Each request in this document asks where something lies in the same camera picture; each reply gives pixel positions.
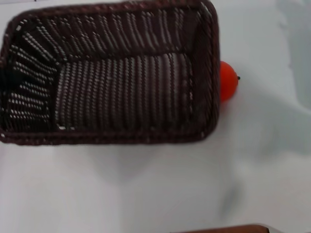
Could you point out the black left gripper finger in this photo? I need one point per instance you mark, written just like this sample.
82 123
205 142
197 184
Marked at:
4 78

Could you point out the dark brown woven basket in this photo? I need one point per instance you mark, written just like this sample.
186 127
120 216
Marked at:
121 97

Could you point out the red tomato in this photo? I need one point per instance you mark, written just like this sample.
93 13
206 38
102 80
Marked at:
227 80

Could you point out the white tablecloth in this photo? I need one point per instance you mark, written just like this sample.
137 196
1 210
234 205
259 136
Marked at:
155 189

